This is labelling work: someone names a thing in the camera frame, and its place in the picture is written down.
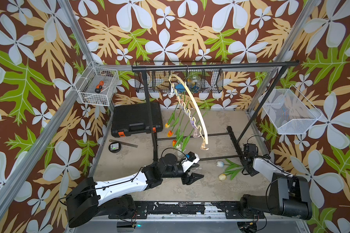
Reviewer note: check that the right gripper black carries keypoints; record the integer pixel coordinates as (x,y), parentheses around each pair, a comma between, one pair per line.
(250,172)

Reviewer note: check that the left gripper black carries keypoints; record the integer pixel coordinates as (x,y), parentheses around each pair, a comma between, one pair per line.
(189,178)

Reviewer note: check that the orange tulip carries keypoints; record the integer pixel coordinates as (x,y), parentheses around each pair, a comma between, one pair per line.
(174,124)

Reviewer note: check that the black metal clothes rack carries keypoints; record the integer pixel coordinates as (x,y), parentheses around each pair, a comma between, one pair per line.
(202,129)

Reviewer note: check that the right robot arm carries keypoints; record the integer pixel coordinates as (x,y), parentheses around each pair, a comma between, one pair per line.
(286,195)

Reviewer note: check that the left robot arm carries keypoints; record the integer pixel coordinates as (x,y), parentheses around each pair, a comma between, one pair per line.
(91,198)

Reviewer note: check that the white mesh basket right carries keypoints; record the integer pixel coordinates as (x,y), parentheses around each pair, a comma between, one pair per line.
(290,111)

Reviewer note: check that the metal ruler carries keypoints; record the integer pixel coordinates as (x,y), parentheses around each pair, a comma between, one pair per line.
(124,143)

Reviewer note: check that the round black digital scale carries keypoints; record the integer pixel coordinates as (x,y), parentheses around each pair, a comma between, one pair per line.
(115,147)

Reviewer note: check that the black plastic tool case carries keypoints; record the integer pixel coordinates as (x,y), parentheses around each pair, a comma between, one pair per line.
(133,119)

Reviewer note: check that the clear plastic jar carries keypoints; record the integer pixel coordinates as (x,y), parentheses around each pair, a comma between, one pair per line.
(195,84)

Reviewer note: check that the red black screwdriver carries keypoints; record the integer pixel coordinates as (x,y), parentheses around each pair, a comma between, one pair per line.
(99,87)

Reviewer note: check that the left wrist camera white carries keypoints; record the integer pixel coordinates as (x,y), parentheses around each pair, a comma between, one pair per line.
(190,159)

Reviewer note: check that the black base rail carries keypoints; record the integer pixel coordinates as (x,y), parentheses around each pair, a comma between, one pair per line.
(142,210)

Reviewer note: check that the black wire wall basket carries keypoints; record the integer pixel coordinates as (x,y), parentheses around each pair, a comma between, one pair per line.
(163,78)

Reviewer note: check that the white wire basket left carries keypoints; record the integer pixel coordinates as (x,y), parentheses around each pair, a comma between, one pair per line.
(96,85)

